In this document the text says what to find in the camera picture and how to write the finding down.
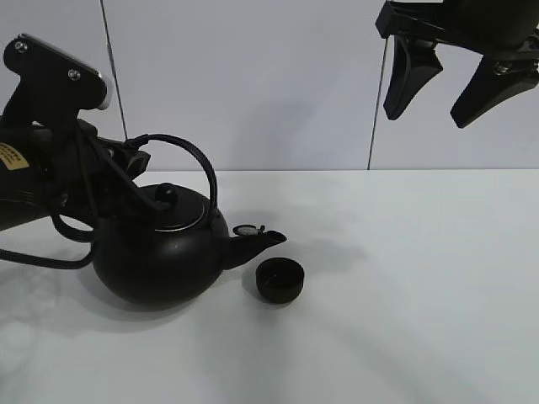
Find small black teacup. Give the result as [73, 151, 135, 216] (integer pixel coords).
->
[255, 257, 305, 305]

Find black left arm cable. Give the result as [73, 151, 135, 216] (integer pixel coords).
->
[0, 205, 100, 270]

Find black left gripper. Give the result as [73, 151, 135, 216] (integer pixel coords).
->
[41, 119, 173, 219]

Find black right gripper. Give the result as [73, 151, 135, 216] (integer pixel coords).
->
[375, 1, 538, 129]

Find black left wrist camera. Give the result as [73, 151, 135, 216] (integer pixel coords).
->
[3, 34, 114, 126]

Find black round teapot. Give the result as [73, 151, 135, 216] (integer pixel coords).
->
[93, 134, 287, 310]

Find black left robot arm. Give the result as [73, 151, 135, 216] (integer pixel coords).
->
[1, 120, 169, 229]

